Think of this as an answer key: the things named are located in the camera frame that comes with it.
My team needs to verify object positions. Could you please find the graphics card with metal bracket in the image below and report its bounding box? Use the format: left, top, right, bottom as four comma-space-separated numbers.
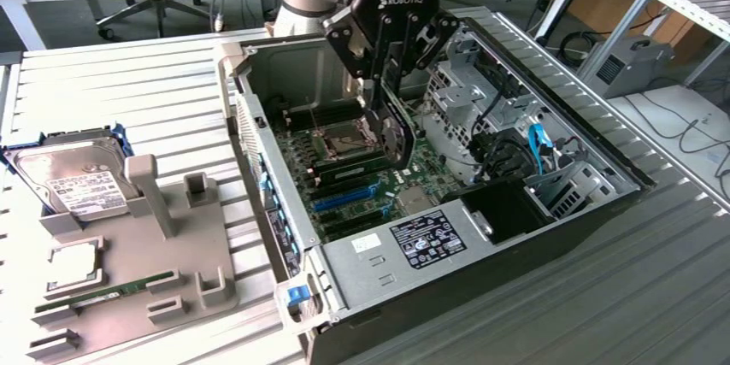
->
341, 31, 428, 171

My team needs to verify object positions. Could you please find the silver drive cage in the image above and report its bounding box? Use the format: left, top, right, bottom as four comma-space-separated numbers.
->
424, 26, 552, 180

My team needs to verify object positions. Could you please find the metal socket cover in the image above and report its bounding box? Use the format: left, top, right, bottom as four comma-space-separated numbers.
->
356, 113, 380, 146

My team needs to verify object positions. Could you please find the CPU socket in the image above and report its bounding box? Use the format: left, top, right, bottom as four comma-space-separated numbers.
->
309, 123, 372, 165

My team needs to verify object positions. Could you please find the brown wooden cabinet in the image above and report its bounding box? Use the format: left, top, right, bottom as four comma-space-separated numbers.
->
567, 0, 714, 37

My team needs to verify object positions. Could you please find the office chair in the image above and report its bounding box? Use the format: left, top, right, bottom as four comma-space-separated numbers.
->
93, 0, 227, 41

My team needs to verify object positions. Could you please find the dark RAM stick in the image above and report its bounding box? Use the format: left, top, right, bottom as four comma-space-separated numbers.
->
316, 155, 395, 182

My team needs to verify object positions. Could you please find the grey controller box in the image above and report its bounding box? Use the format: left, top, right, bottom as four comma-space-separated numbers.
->
595, 38, 678, 99

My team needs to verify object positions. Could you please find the green motherboard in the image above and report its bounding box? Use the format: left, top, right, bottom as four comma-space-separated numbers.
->
267, 95, 451, 242

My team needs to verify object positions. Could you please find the silver chipset heatsink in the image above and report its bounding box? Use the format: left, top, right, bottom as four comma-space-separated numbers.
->
397, 187, 437, 212

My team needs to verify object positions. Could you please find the black expansion slot blue latch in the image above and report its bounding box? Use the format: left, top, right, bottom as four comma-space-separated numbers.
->
317, 205, 392, 229

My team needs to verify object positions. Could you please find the blue disk caddy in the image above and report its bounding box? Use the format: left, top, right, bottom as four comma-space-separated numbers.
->
0, 123, 136, 216

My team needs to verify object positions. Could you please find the silver disk bay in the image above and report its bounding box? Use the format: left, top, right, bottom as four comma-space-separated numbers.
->
522, 153, 638, 223

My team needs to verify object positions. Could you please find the silver power supply unit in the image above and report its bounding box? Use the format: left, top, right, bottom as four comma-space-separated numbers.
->
309, 198, 500, 323

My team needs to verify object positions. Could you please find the silver hard disk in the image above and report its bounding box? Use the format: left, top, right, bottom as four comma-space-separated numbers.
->
13, 136, 137, 223

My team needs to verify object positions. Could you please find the blue case latch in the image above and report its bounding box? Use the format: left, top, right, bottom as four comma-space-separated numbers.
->
283, 286, 312, 306

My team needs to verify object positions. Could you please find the grey parts rack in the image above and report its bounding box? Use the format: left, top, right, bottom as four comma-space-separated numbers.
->
25, 153, 240, 362

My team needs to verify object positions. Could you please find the black open PC case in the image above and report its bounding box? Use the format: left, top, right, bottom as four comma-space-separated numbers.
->
213, 16, 656, 365

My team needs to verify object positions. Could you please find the green RAM stick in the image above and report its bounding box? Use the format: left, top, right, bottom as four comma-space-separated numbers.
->
33, 270, 176, 314

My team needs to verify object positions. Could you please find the CPU chip silver lid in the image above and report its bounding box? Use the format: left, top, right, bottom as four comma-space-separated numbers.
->
44, 244, 101, 293

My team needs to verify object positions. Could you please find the black wire bundle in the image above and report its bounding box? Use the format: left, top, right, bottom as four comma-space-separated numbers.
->
472, 129, 535, 182

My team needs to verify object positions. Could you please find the blue wire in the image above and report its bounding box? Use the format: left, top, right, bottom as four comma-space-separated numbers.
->
528, 123, 552, 178

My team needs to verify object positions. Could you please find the aluminium slatted frame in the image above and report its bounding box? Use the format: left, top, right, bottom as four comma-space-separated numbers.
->
575, 0, 730, 88

